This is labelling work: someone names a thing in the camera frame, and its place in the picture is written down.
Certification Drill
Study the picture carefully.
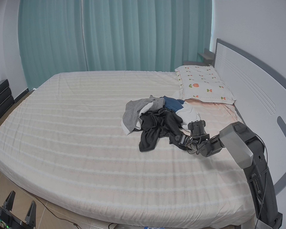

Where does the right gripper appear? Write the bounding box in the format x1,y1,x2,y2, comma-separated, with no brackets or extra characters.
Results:
174,133,194,151

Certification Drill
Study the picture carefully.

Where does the black T-shirt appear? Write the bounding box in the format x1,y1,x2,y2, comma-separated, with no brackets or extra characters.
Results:
139,108,190,153

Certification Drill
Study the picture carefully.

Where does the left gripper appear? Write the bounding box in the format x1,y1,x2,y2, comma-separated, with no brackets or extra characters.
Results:
0,191,37,229

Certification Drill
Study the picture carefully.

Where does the blue-green curtain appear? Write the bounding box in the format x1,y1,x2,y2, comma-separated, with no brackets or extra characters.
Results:
82,0,213,72
18,0,87,86

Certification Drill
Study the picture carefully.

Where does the black chest of drawers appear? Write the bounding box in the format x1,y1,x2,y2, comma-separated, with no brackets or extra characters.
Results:
0,79,16,119

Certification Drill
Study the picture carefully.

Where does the black cable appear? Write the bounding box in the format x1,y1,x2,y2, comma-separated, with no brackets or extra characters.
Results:
255,140,269,229
22,190,77,225

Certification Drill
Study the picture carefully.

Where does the grey bedside table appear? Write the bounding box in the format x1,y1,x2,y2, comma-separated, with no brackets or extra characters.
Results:
183,48,216,67

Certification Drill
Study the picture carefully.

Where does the bed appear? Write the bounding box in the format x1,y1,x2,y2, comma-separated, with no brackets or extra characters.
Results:
0,38,286,229

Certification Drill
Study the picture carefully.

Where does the pile of clothes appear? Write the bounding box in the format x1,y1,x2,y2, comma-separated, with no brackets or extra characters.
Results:
121,95,202,136

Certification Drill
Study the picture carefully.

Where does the white printed pillow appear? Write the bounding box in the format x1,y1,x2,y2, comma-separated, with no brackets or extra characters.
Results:
175,64,237,105

